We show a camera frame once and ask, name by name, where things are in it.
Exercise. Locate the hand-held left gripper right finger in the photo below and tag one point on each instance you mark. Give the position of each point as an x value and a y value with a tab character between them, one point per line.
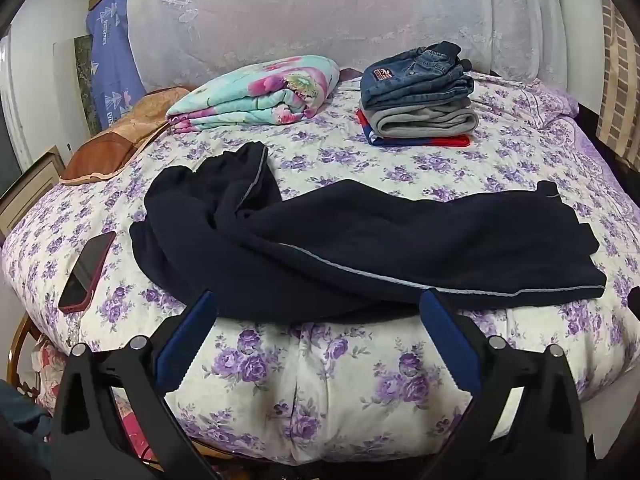
450	340

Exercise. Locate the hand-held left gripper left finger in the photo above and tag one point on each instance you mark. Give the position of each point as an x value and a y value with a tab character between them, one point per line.
185	340

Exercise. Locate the dark navy pants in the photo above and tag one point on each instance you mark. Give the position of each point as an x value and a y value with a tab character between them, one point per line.
360	240

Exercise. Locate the folded grey pants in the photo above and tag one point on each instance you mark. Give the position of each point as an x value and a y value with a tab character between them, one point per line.
425	121

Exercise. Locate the purple floral quilted bed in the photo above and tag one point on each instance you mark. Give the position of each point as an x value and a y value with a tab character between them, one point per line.
360	390

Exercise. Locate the phone with red case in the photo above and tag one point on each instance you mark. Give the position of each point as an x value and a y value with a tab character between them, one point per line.
87	272

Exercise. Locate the pink floral cloth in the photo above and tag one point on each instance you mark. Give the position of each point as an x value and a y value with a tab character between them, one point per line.
47	375

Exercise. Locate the wooden chair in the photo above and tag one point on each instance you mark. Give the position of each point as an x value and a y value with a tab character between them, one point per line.
17	355

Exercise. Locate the dark teal cloth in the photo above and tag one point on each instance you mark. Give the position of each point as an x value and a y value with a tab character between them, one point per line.
22	425

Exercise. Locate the folded red blue garment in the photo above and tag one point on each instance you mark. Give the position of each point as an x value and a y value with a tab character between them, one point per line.
380	139

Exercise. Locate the orange brown pillow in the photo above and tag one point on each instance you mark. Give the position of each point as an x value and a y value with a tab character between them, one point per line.
115	135

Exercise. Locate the folded teal pink floral blanket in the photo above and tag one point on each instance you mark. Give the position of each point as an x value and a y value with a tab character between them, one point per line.
250	92

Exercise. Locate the folded blue jeans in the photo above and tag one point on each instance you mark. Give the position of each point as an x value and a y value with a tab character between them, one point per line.
415	80

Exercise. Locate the green painting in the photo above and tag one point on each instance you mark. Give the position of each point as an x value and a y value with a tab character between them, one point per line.
85	85

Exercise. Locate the blue patterned pillow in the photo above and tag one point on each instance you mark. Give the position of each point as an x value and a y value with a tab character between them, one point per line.
112	65

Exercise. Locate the brick pattern curtain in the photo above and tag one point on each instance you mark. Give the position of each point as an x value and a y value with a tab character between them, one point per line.
620	90

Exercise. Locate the white lace cover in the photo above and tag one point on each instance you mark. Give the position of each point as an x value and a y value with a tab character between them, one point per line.
325	15

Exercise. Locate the wooden picture frame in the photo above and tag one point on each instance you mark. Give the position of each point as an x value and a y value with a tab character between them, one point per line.
27	190

